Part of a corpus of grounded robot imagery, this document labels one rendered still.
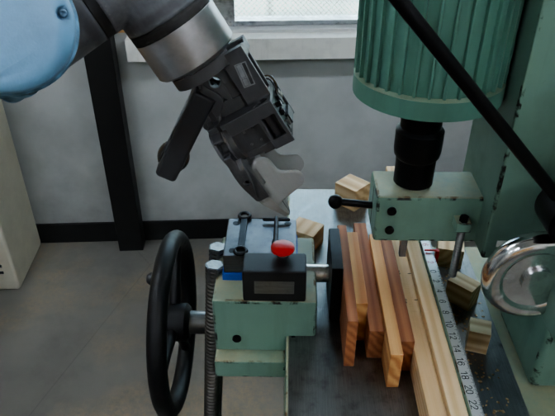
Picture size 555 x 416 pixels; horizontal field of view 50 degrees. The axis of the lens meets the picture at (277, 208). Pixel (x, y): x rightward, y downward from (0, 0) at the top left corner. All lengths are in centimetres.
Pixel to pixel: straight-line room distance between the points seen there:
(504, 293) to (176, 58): 46
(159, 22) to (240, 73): 10
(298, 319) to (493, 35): 41
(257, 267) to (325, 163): 161
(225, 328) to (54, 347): 139
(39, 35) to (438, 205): 53
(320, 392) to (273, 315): 11
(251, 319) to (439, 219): 28
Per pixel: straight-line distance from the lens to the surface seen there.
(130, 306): 223
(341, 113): 224
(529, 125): 73
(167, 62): 61
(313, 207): 105
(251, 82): 63
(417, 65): 65
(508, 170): 75
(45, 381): 207
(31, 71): 44
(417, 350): 76
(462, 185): 83
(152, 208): 245
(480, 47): 66
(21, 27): 44
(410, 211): 79
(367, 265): 86
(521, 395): 94
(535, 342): 92
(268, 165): 67
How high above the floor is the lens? 148
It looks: 34 degrees down
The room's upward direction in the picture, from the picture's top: straight up
